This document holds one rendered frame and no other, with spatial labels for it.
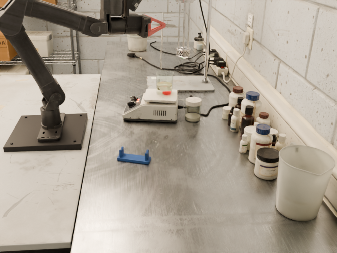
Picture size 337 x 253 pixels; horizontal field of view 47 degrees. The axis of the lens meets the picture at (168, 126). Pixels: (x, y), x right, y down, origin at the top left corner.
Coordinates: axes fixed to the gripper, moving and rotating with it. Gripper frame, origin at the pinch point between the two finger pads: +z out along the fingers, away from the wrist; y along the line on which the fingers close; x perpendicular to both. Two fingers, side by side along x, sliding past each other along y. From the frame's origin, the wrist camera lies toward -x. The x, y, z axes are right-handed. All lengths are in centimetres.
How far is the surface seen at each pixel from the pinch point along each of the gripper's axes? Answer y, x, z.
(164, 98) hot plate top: -4.6, 25.4, -0.1
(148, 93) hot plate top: 1.8, 25.6, -3.7
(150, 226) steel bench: -58, 36, -27
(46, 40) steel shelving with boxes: 220, 53, -7
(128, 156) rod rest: -26.7, 34.3, -21.7
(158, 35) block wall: 218, 50, 97
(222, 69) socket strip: 33, 28, 49
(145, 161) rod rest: -31.6, 34.3, -17.9
